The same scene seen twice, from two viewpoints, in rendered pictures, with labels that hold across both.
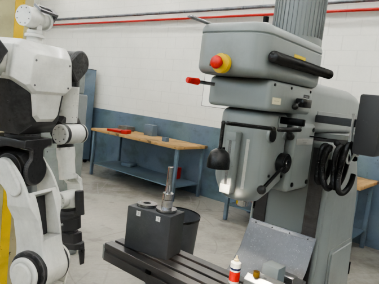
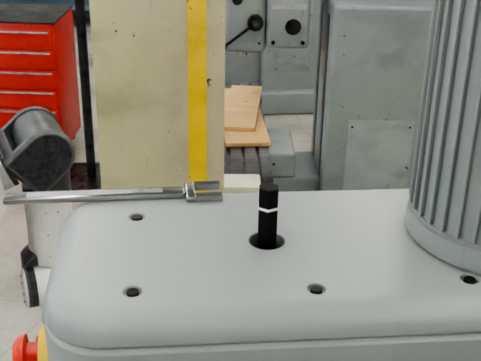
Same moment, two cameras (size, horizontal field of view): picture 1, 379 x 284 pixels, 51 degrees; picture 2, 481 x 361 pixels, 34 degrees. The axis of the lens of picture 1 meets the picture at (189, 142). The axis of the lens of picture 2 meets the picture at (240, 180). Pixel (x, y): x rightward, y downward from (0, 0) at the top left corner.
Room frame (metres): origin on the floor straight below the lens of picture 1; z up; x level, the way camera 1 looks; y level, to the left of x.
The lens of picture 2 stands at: (0.91, -0.69, 2.29)
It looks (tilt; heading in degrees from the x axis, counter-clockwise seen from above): 26 degrees down; 45
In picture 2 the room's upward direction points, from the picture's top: 1 degrees clockwise
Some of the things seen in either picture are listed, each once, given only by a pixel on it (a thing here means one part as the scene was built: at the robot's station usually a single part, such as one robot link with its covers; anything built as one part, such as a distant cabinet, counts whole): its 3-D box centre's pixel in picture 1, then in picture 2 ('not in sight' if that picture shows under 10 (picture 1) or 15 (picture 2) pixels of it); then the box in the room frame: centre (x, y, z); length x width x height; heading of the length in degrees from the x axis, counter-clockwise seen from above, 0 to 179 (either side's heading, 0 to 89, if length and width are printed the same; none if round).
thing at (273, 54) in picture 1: (303, 66); not in sight; (1.36, -0.35, 1.79); 0.45 x 0.04 x 0.04; 141
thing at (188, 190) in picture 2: (211, 24); (114, 194); (1.36, -0.03, 1.89); 0.24 x 0.04 x 0.01; 143
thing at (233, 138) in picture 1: (230, 162); not in sight; (1.33, -0.15, 1.44); 0.04 x 0.04 x 0.21; 51
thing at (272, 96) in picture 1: (262, 96); not in sight; (1.45, -0.24, 1.68); 0.34 x 0.24 x 0.10; 141
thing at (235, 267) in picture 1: (235, 269); not in sight; (1.45, -0.23, 1.02); 0.04 x 0.04 x 0.11
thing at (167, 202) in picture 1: (167, 201); not in sight; (1.67, 0.07, 1.19); 0.05 x 0.05 x 0.06
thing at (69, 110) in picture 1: (67, 115); (52, 245); (1.57, 0.49, 1.52); 0.13 x 0.12 x 0.22; 158
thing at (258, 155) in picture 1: (249, 153); not in sight; (1.42, -0.22, 1.47); 0.21 x 0.19 x 0.32; 51
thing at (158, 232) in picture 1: (154, 227); not in sight; (1.69, 0.11, 1.07); 0.22 x 0.12 x 0.20; 62
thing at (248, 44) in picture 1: (263, 58); (278, 304); (1.43, -0.22, 1.81); 0.47 x 0.26 x 0.16; 141
